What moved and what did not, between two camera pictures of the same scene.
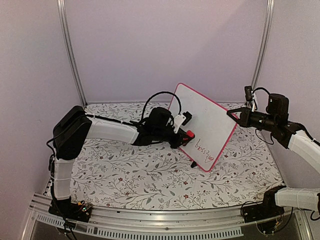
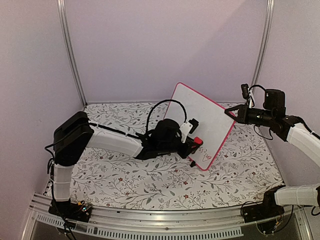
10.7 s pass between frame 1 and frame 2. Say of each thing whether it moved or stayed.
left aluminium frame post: stayed
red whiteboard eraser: moved
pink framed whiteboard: stayed
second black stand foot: stayed
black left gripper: moved
